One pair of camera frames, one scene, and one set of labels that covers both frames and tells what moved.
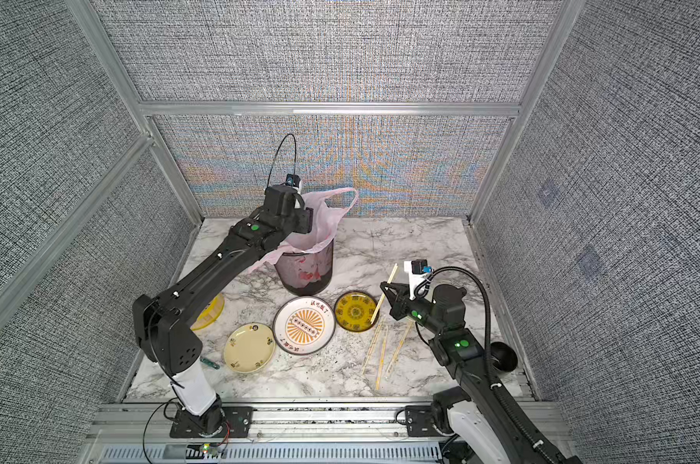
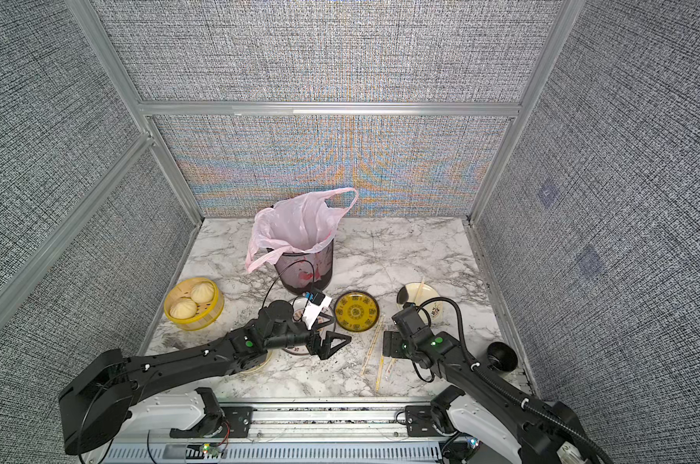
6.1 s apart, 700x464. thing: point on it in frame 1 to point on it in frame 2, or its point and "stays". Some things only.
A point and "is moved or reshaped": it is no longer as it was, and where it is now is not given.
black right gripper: (400, 307) to (392, 338)
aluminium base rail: (282, 432) stays
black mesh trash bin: (305, 274) stays
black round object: (502, 357) stays
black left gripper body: (303, 222) to (297, 336)
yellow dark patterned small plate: (354, 310) stays
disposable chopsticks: (382, 361) stays
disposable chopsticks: (384, 295) is moved or reshaped
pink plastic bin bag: (325, 222) stays
